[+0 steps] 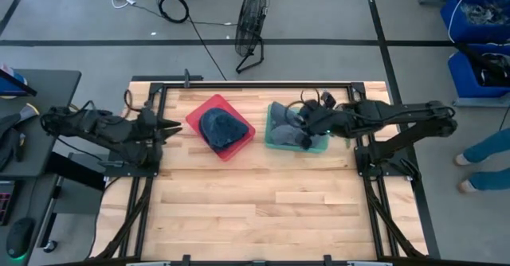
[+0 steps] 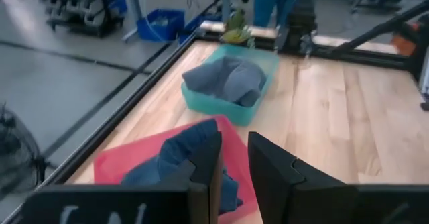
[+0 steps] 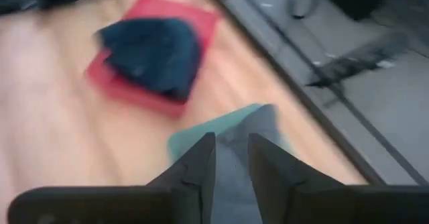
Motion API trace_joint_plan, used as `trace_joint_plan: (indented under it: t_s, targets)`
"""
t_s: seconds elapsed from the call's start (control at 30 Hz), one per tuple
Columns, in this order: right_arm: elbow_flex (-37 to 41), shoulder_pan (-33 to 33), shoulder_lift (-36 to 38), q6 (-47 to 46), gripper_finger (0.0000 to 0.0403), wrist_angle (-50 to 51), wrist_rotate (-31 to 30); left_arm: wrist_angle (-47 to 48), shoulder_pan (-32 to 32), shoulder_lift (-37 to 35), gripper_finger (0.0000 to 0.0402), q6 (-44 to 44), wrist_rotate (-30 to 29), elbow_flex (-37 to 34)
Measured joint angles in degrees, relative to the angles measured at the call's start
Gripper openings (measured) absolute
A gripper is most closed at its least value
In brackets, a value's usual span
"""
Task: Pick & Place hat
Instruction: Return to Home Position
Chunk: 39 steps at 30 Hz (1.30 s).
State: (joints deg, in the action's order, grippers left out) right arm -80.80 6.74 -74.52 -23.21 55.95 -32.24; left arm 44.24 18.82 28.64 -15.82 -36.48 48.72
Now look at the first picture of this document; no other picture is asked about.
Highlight coiled black cable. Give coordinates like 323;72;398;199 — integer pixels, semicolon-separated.
158;0;190;24

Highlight grey and yellow glove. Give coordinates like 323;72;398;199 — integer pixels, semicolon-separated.
0;103;41;171

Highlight green plastic tray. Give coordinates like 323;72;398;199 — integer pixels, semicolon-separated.
264;101;331;155

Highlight blue flat item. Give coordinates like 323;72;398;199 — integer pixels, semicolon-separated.
0;63;38;99

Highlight blue plastic bin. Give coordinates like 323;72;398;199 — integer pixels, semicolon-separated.
440;0;510;44
447;45;510;99

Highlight black metal table frame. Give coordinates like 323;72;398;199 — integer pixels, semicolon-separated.
91;80;430;266

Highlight black floor fan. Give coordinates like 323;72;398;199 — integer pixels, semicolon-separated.
233;0;269;75

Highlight black bar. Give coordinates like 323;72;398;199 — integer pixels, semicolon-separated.
453;41;510;82

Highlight red plastic tray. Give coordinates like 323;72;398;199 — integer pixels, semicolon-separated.
185;93;257;162

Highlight dark keyboard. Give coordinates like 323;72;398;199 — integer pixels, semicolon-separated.
0;180;15;225

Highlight clear plastic bags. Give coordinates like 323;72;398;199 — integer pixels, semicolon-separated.
460;0;510;25

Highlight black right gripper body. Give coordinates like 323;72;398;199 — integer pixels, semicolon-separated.
304;104;340;138

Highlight grey desk leg with caster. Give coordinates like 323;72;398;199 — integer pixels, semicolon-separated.
37;174;65;255

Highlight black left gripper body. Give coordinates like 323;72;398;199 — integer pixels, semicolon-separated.
136;108;161;145

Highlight black desk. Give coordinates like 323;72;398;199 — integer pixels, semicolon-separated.
0;68;83;179

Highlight person's leg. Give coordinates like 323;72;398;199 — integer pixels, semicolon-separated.
457;167;510;194
453;127;510;167

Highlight long black floor cable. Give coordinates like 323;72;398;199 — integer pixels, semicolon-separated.
173;0;238;82

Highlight black computer mouse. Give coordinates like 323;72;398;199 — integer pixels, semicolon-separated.
5;217;37;260

